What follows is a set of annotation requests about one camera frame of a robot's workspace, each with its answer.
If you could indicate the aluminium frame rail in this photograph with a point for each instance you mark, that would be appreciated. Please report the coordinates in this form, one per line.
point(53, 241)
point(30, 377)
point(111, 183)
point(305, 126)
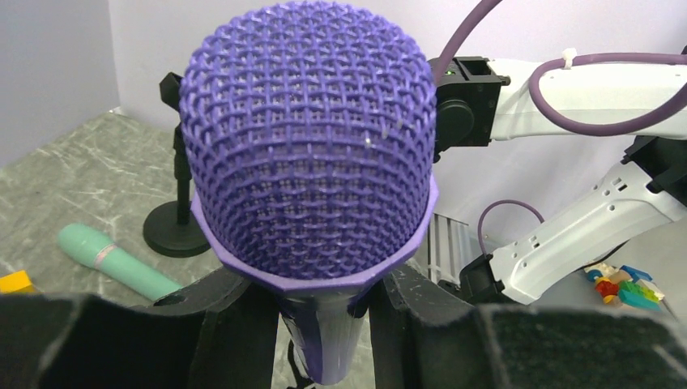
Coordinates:
point(449, 249)

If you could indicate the colourful toy blocks pile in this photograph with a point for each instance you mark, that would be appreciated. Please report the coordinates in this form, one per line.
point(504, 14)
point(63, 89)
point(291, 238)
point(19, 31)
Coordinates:
point(625, 287)

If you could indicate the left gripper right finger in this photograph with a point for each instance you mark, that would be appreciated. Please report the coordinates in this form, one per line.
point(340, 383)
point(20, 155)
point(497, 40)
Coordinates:
point(424, 337)

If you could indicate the teal microphone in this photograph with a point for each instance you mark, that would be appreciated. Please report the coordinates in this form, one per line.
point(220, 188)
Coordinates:
point(96, 250)

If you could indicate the yellow cube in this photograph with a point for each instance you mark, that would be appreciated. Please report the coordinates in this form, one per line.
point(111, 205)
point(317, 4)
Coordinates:
point(17, 282)

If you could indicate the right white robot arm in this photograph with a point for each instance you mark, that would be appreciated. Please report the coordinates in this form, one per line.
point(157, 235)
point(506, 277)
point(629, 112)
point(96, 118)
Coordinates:
point(553, 184)

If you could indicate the purple microphone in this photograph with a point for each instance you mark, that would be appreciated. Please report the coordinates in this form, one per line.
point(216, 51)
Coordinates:
point(310, 129)

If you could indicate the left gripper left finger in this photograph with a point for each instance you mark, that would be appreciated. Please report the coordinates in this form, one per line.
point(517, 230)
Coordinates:
point(218, 332)

